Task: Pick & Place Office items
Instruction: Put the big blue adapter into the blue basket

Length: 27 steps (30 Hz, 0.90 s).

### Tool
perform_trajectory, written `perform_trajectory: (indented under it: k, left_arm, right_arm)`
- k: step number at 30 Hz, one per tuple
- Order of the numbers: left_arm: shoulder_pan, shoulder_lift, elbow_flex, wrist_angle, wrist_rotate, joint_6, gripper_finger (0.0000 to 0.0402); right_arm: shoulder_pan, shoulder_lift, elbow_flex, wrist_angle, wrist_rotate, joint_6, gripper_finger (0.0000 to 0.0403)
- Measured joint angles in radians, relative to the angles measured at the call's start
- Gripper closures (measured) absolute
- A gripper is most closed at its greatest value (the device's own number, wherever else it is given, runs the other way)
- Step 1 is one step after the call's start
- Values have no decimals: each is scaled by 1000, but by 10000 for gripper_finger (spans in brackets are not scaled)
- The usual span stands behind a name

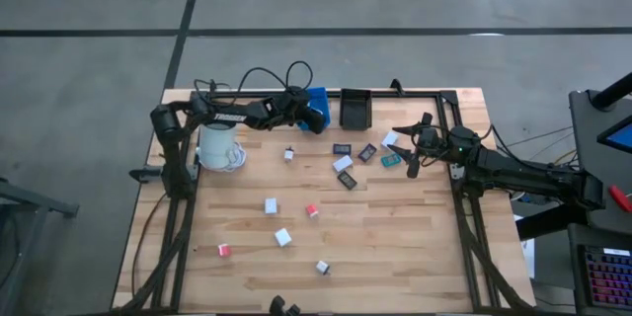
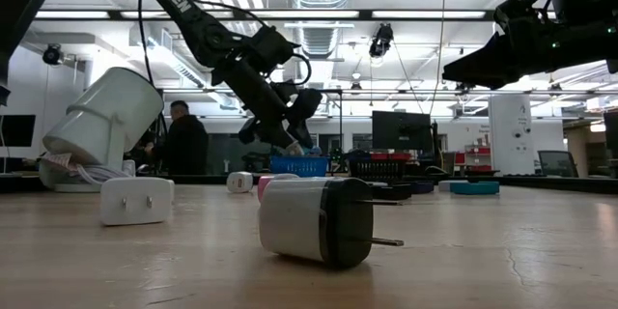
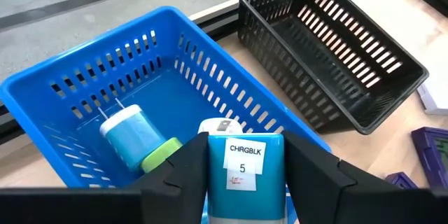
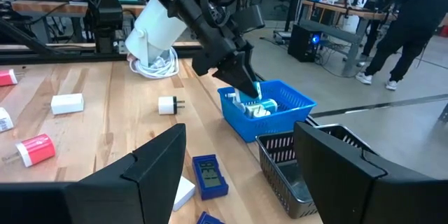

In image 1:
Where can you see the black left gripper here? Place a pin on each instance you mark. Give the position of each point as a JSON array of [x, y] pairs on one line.
[[289, 108]]

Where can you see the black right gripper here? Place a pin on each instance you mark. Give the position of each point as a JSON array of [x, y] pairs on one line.
[[434, 145]]

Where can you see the teal small display module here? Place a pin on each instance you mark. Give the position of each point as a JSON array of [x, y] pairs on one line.
[[390, 161]]

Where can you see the red wall charger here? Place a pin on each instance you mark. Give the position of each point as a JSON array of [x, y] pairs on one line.
[[225, 250], [311, 210]]

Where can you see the small white wall charger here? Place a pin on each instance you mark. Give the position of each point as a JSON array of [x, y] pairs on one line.
[[271, 206]]

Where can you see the large white wall charger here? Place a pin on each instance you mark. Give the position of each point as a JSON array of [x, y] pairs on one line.
[[283, 237]]

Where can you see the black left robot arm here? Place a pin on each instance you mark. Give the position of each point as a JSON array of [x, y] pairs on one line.
[[257, 118]]

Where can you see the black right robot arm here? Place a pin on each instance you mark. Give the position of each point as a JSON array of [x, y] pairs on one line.
[[523, 173]]

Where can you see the blue plastic basket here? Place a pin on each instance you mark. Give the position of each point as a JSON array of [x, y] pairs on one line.
[[320, 101]]

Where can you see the purple small display module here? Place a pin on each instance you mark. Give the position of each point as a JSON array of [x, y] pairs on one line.
[[368, 152]]

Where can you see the black plastic basket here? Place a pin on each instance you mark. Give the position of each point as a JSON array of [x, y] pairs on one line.
[[355, 111]]

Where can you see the white cylindrical container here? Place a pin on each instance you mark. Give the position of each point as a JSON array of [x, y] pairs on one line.
[[217, 148]]

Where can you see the black desk leg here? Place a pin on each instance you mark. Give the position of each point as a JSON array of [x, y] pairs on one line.
[[548, 222]]

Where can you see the white paper sheet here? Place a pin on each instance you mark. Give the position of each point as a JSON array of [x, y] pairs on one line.
[[528, 257]]

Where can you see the grey desk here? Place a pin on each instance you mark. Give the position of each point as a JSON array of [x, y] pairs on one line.
[[590, 168]]

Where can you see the black pole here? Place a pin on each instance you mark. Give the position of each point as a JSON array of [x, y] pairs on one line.
[[612, 93]]

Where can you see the monitor with blue screen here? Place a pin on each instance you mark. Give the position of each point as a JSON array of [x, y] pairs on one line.
[[622, 137]]

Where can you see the red hand tool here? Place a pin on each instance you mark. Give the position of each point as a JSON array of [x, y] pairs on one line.
[[619, 198]]

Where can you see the keyboard with colourful keys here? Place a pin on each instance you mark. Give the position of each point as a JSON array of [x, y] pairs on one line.
[[607, 276]]

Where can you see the grey metal table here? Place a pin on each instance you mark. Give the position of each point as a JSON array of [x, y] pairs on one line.
[[29, 202]]

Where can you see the black aluminium table frame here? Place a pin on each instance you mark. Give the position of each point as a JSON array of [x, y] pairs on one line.
[[424, 94]]

